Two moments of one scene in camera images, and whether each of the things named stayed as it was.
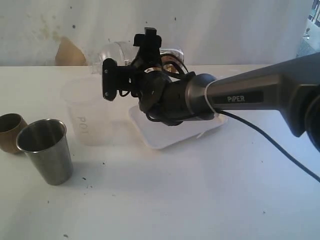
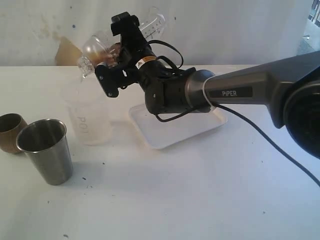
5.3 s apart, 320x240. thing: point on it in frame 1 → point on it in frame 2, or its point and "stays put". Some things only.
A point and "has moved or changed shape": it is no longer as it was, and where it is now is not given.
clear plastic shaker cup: (172, 59) has moved or changed shape
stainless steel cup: (45, 142) stays put
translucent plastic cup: (84, 97) stays put
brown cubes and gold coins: (169, 67) has moved or changed shape
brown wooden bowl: (11, 124) stays put
